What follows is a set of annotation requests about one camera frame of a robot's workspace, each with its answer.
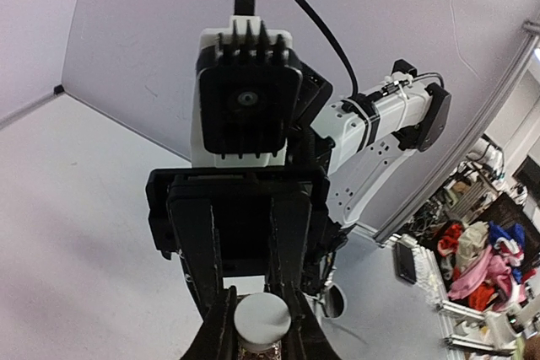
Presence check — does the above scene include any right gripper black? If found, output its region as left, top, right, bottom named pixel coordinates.
left=146, top=168, right=329, bottom=318

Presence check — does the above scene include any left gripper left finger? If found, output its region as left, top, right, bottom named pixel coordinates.
left=181, top=286, right=238, bottom=360

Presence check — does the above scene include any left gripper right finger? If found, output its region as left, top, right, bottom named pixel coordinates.
left=282, top=286, right=340, bottom=360

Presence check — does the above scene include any glitter nail polish bottle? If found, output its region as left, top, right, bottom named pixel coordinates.
left=237, top=338, right=282, bottom=360

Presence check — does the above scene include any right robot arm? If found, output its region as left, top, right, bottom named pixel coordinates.
left=146, top=60, right=451, bottom=316

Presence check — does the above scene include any black phone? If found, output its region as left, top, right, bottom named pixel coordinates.
left=393, top=243, right=417, bottom=285

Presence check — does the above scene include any pile of colourful clothes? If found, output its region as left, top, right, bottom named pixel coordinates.
left=436, top=221, right=535, bottom=312

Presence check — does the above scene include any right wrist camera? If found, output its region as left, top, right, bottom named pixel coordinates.
left=190, top=15, right=303, bottom=169

